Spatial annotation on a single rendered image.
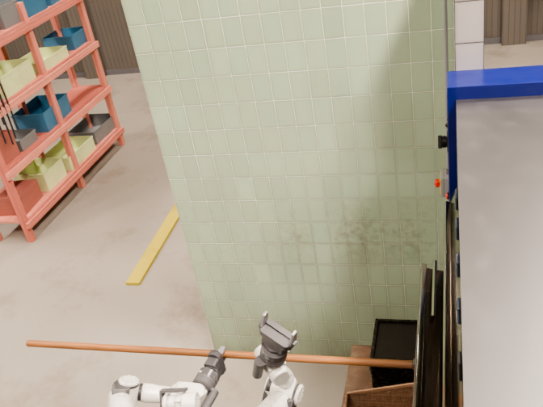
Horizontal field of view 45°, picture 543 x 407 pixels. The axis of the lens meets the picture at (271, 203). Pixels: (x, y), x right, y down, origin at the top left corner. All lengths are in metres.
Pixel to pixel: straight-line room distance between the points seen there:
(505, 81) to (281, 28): 1.26
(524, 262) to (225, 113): 2.24
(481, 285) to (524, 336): 0.17
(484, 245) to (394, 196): 1.97
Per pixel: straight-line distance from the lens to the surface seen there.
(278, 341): 2.04
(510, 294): 1.50
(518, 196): 1.83
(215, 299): 4.27
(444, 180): 3.12
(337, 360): 2.63
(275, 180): 3.63
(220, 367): 2.72
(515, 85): 2.41
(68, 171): 7.13
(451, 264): 2.20
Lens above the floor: 3.05
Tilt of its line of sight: 30 degrees down
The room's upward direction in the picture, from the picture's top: 10 degrees counter-clockwise
